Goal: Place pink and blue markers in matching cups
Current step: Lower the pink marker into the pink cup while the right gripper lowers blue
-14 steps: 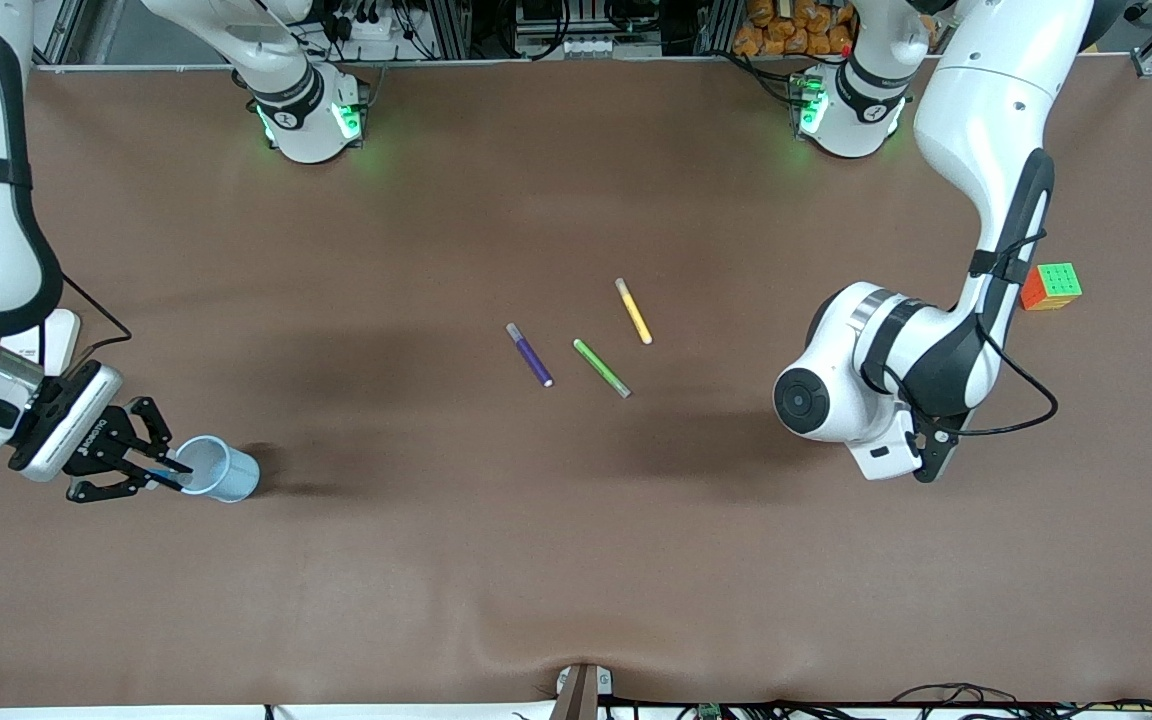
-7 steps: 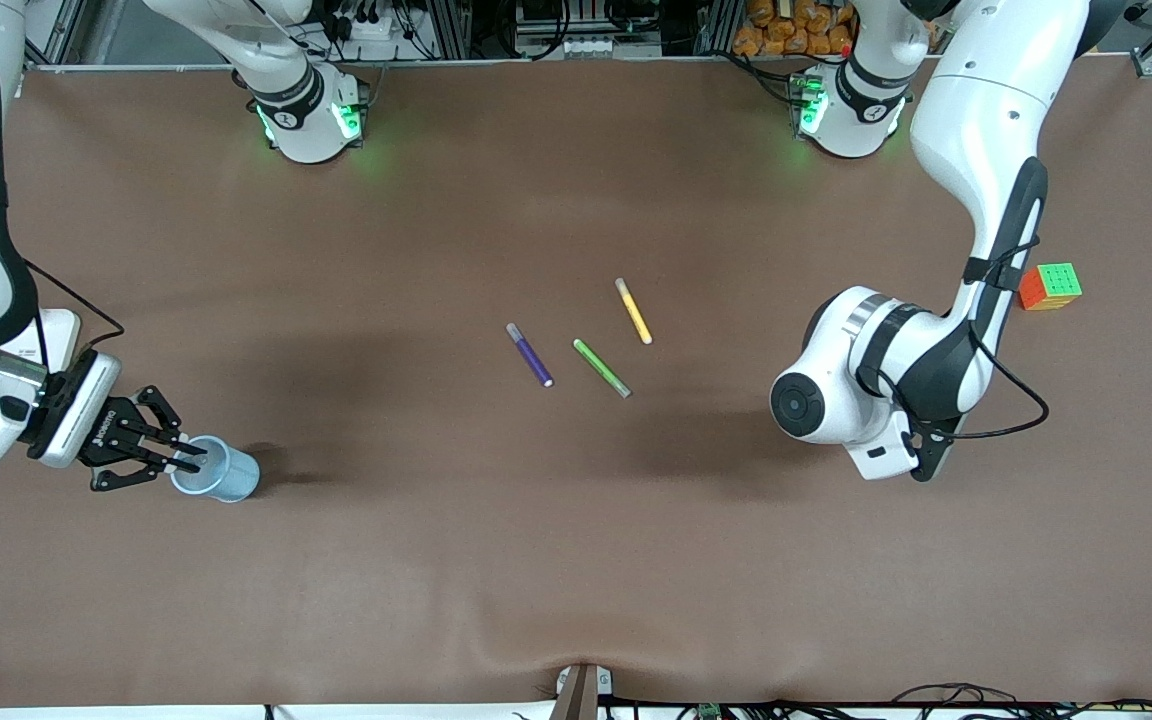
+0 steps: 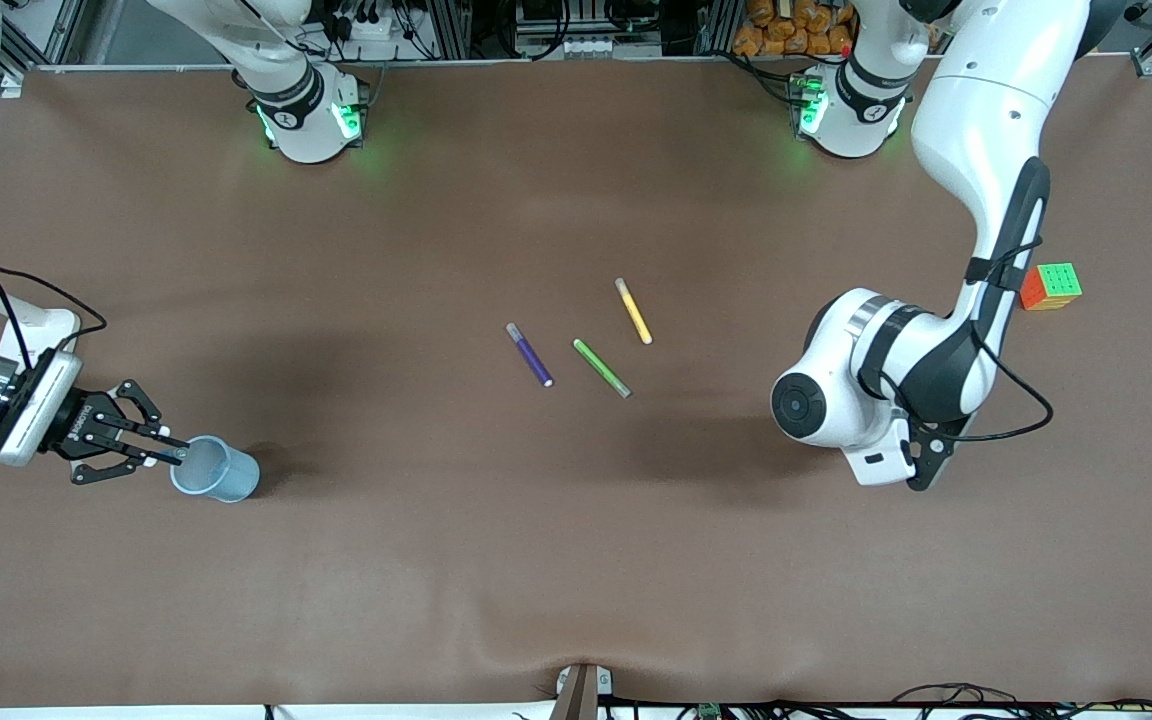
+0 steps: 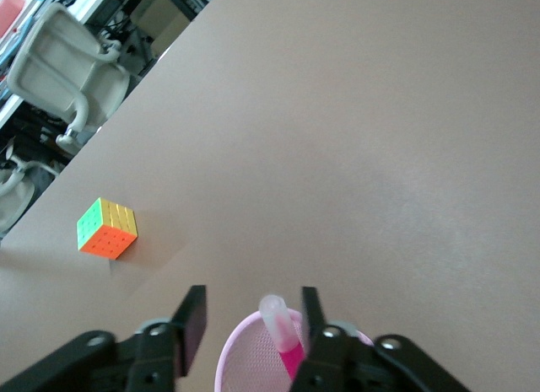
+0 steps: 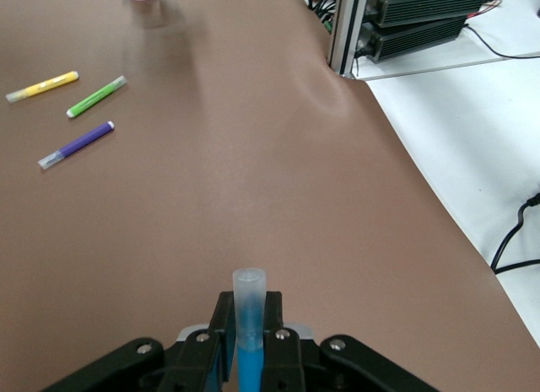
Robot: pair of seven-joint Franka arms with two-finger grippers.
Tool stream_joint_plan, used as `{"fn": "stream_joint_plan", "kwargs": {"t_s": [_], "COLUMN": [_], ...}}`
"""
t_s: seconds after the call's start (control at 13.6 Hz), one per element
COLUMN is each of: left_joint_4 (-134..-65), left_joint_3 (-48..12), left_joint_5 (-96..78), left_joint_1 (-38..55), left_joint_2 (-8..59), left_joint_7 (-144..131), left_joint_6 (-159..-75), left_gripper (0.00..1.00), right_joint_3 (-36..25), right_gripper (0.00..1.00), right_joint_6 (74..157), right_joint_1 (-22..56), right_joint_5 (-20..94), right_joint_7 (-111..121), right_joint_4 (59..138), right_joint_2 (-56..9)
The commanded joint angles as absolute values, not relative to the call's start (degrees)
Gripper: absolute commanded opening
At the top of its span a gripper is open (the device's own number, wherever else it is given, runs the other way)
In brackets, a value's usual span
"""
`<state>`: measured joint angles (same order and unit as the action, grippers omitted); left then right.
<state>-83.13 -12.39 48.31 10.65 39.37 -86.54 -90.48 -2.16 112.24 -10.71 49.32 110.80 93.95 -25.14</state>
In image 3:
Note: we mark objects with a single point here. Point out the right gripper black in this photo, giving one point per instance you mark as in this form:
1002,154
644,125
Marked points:
67,431

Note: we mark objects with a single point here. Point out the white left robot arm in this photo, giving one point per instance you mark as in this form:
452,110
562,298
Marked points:
976,150

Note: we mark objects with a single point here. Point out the light blue mesh cup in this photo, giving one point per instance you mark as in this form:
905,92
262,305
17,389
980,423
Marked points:
231,478

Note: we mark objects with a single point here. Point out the purple marker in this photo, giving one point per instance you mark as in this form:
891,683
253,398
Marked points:
530,356

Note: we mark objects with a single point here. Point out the white power strip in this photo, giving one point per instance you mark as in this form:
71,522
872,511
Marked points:
364,27

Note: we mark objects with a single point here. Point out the green marker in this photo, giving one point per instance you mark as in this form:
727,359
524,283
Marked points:
601,367

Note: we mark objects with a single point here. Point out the yellow marker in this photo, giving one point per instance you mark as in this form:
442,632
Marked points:
634,312

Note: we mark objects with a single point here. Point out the white connector block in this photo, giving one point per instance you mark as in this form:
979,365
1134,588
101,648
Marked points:
586,46

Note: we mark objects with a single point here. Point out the bag of orange items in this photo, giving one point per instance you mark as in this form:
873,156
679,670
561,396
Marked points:
791,28

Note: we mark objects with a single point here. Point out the colourful puzzle cube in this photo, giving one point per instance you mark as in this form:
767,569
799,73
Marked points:
1051,288

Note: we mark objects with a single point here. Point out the metal table edge bracket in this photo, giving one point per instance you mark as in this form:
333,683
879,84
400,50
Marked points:
579,690

